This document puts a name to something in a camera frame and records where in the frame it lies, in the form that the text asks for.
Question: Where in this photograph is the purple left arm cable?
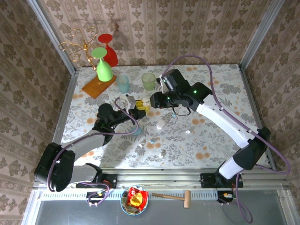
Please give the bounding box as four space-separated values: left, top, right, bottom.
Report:
46 97 141 207

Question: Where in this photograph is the thin black cable loop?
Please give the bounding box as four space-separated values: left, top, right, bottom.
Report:
172 106 191 117

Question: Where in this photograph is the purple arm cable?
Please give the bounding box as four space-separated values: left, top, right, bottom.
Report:
46 97 141 207
164 54 292 225

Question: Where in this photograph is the white slotted cable duct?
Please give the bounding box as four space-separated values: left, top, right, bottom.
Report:
38 188 220 200

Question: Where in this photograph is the gold wire glass rack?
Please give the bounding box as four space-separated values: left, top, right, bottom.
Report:
58 27 99 71

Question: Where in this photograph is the aluminium rail beam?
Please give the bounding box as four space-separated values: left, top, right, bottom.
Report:
32 166 289 190

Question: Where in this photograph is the patterned ceramic bowl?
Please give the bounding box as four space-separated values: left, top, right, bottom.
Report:
120 185 149 215

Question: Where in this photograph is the green wine glass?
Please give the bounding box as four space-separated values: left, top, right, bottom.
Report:
90 46 114 83

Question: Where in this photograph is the aluminium table side rail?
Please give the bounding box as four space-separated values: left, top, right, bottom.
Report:
238 65 277 171
32 70 79 188

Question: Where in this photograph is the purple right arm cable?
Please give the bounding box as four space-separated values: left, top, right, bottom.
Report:
164 54 292 225

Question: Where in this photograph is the orange wooden board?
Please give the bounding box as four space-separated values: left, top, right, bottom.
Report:
81 74 117 99

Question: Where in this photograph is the wooden mallet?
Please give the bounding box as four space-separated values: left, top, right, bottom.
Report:
151 190 192 209

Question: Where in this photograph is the blue plastic tumbler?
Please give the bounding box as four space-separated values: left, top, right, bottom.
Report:
116 75 130 93

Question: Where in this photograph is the green plastic tumbler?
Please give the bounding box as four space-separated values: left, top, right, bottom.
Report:
141 73 156 91

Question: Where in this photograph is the red wine glass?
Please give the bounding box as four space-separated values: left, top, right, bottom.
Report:
97 33 119 68

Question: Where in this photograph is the red yellow snack packet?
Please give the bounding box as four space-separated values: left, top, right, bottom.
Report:
126 187 148 211

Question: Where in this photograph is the aluminium frame post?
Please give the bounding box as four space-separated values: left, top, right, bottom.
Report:
21 187 42 225
239 0 286 71
27 0 77 75
277 188 296 225

